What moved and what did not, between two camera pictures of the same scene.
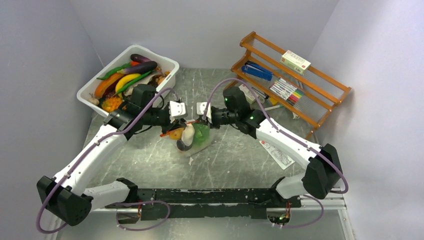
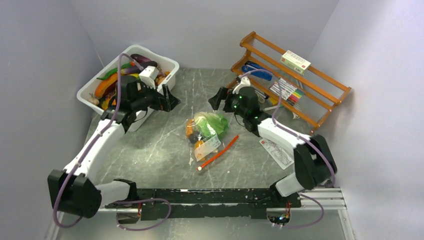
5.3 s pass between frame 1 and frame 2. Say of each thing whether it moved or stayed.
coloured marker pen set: stayed
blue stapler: stayed
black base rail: stayed
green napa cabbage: moved
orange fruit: moved
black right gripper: moved
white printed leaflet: stayed
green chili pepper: stayed
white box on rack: stayed
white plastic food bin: stayed
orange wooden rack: stayed
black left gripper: moved
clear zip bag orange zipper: moved
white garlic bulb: stayed
